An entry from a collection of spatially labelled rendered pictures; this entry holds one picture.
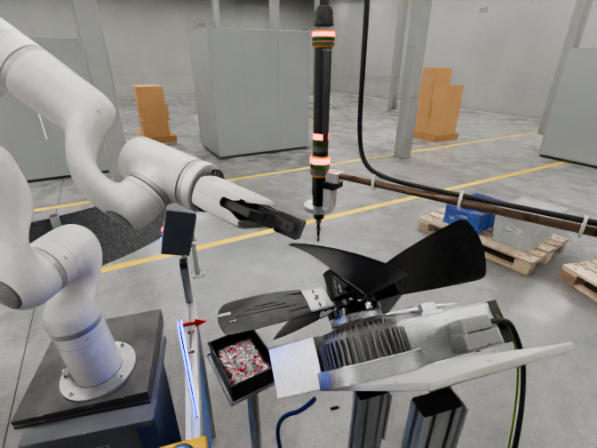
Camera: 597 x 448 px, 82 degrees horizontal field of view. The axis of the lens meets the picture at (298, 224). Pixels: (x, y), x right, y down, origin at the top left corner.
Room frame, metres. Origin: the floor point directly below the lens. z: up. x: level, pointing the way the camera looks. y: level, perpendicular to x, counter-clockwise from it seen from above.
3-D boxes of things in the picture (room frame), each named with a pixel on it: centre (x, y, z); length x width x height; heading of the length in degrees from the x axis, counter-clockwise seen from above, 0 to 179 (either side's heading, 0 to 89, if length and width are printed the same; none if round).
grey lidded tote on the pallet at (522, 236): (3.05, -2.23, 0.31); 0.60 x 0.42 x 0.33; 125
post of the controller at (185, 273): (1.15, 0.45, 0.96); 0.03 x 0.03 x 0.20; 17
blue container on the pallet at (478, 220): (3.46, -1.94, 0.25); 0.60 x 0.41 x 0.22; 126
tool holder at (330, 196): (0.74, -0.06, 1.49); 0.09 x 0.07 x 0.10; 52
